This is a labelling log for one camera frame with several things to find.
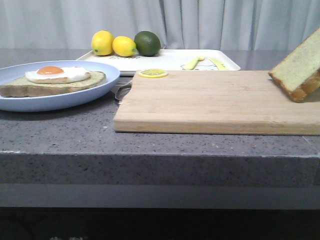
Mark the yellow lemon left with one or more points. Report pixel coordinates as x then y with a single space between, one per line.
101 43

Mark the yellow lemon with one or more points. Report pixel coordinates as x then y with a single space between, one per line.
124 46
101 43

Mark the wooden cutting board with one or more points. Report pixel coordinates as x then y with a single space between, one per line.
233 102

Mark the bread slice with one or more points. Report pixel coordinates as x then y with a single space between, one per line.
22 87
298 74

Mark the green lime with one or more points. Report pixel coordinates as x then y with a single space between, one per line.
147 43

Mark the light blue plate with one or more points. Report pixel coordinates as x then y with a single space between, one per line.
61 101

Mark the grey curtain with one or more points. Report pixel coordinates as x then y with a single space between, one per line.
180 24

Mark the white serving tray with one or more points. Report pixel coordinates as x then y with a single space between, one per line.
167 59

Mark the yellow lemon middle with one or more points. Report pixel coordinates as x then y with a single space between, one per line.
124 46

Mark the yellow plastic knife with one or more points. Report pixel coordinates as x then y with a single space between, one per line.
219 64

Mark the fried egg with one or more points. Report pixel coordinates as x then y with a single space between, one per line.
57 75

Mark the lemon slice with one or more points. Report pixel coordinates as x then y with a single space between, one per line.
153 73

